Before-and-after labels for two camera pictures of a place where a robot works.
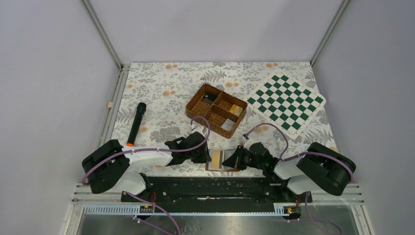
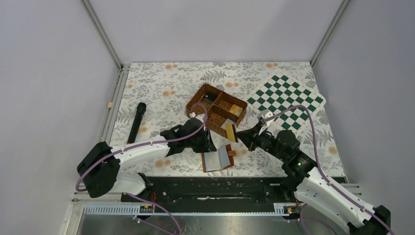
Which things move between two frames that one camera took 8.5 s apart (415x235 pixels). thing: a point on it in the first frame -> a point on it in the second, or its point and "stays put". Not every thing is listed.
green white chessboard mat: (289, 104) stays put
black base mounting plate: (206, 190) stays put
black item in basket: (209, 97) stays put
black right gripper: (242, 157) -> (257, 137)
